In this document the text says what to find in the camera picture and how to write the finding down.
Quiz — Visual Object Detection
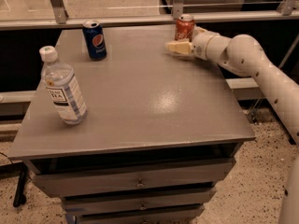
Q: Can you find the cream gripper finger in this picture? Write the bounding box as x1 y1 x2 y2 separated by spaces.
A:
193 26 206 36
165 41 192 55

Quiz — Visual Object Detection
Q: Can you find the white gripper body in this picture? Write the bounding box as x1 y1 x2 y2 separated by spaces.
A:
192 30 220 61

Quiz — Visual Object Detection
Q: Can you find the red coke can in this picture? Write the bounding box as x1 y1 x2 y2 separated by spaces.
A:
175 14 195 41

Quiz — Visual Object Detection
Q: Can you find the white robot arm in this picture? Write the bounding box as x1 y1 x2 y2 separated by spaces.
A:
165 27 299 224

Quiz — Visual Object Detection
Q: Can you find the blue pepsi can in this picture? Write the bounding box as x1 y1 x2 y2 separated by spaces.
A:
82 21 107 60

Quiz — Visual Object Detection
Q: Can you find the grey drawer cabinet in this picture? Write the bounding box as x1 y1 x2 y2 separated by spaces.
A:
7 24 257 224

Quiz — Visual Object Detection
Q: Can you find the clear plastic water bottle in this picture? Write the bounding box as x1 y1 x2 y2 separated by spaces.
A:
39 46 87 125

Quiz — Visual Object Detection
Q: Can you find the middle grey drawer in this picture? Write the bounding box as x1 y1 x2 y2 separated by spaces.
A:
63 188 216 216

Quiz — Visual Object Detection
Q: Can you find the grey drawer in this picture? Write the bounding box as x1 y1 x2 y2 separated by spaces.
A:
33 158 235 197
63 188 216 216
78 204 204 224

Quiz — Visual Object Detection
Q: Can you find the top grey drawer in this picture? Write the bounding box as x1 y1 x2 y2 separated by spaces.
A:
33 158 235 197

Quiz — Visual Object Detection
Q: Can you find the bottom grey drawer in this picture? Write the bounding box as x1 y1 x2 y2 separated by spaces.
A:
78 204 204 224

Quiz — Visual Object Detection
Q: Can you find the black stand leg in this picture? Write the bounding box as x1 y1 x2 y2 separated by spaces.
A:
13 166 27 208

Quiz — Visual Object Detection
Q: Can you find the metal glass railing frame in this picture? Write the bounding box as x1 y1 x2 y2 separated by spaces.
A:
0 0 299 31

